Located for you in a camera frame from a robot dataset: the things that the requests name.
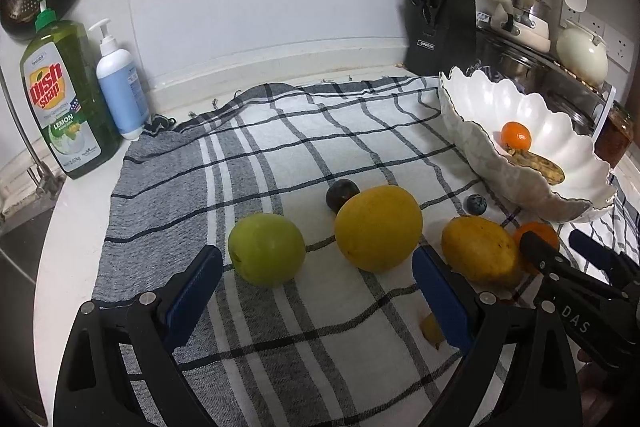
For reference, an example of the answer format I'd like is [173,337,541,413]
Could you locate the brown spotted banana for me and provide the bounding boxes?
[505,147,566,185]

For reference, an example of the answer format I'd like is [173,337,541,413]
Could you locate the dark purple plum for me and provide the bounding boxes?
[325,179,362,214]

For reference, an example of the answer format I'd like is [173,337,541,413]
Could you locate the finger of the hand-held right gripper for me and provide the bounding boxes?
[519,231,627,301]
[569,228,640,289]

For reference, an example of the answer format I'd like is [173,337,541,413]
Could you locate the amber glass jar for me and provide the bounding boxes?
[594,102,632,168]

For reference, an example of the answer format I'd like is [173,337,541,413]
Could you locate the green apple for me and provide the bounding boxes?
[227,213,307,288]

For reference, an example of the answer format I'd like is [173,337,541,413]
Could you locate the orange tangerine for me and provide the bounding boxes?
[512,221,561,275]
[500,121,533,152]

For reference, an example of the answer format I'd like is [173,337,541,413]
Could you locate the white wall sockets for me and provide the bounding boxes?
[560,2,640,70]

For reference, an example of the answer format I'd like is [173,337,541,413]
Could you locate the large steel pot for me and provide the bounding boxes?
[475,32,543,92]

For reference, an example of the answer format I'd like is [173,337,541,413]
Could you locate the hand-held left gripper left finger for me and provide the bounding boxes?
[52,244,224,427]

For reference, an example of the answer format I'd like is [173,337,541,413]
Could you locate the steel faucet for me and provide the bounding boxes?
[0,72,66,198]

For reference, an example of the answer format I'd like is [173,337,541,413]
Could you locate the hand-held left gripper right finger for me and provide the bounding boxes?
[411,246,572,427]

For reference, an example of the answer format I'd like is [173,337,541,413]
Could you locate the large round yellow citrus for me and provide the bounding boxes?
[334,185,424,273]

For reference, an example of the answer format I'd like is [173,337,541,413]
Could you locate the white blue pump bottle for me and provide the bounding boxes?
[87,18,150,142]

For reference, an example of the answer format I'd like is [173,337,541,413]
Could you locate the black knife block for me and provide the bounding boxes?
[404,0,476,75]

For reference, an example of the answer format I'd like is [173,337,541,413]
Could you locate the white scalloped bowl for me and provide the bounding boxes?
[439,66,619,224]

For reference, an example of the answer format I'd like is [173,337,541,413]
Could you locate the green dish soap bottle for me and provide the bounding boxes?
[20,0,121,180]

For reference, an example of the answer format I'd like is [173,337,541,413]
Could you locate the steel sink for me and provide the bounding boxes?
[0,202,57,408]

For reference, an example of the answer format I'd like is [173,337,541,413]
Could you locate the grey checked cloth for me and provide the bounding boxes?
[92,74,640,427]

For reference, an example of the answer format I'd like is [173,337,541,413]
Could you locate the small yellow loquat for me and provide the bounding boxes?
[419,312,445,350]

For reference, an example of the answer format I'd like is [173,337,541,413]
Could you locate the steel shelf rack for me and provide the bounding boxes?
[475,24,617,138]

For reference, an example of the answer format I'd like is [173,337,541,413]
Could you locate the white teapot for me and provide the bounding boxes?
[556,19,610,88]

